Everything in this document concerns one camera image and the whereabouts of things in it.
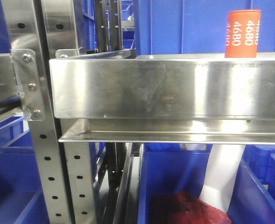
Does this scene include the red mesh bag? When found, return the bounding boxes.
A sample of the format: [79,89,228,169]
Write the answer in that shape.
[148,191,232,224]

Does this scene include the blue bin lower centre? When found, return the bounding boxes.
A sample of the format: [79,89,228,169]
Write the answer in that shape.
[137,144,210,224]

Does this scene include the orange cylindrical capacitor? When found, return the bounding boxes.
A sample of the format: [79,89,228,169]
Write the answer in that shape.
[225,9,261,58]

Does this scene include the blue bin lower left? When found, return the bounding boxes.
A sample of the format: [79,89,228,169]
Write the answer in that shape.
[0,116,49,224]

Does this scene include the steel lower shelf lip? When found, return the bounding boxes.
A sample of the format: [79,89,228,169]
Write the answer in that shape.
[59,119,275,145]

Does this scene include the stainless steel shelf tray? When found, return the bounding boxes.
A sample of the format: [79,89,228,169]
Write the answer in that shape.
[49,52,275,119]

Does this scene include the large blue bin behind shelf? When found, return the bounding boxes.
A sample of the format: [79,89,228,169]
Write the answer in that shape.
[133,0,275,55]

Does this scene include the steel corner bracket plate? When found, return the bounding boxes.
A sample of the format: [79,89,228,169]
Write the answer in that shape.
[11,49,45,121]

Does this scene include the perforated steel upright post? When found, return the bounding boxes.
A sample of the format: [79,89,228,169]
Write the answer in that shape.
[2,0,99,224]

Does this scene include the blue bin lower right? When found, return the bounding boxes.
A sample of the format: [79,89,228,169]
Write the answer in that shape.
[227,145,275,224]

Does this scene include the left steel shelf beam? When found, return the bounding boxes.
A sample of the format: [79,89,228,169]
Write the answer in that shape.
[0,54,21,122]

